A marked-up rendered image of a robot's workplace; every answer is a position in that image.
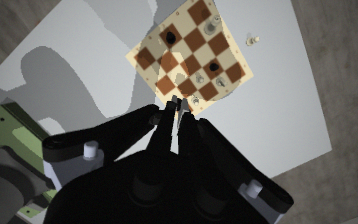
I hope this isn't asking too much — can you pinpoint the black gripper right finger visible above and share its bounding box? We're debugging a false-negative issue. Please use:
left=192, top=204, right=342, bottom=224
left=177, top=98, right=294, bottom=224

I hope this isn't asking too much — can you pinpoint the wooden chessboard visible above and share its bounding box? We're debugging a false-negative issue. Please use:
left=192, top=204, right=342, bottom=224
left=125, top=0, right=254, bottom=116

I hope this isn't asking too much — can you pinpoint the white pawn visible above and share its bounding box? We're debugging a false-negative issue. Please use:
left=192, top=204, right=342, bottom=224
left=196, top=76, right=204, bottom=84
left=191, top=97, right=199, bottom=106
left=246, top=37, right=260, bottom=46

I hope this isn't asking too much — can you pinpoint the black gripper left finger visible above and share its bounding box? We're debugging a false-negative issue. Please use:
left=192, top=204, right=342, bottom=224
left=42, top=95, right=177, bottom=201

